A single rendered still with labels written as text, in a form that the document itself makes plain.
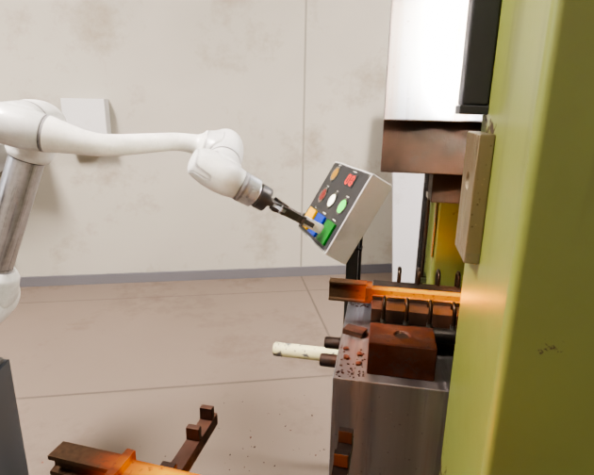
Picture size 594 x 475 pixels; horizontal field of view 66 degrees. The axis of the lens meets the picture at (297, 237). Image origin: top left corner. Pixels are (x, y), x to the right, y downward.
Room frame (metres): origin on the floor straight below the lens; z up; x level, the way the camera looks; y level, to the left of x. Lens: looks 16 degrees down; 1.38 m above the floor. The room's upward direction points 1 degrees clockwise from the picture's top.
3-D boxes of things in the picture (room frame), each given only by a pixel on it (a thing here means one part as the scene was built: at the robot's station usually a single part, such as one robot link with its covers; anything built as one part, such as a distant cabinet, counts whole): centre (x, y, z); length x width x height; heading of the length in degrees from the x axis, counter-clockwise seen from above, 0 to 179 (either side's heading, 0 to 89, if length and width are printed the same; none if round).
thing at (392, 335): (0.78, -0.20, 0.95); 0.12 x 0.09 x 0.07; 80
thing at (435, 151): (0.92, -0.38, 1.32); 0.42 x 0.20 x 0.10; 80
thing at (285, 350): (1.32, -0.15, 0.62); 0.44 x 0.05 x 0.05; 80
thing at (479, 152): (0.63, -0.24, 1.27); 0.09 x 0.02 x 0.17; 170
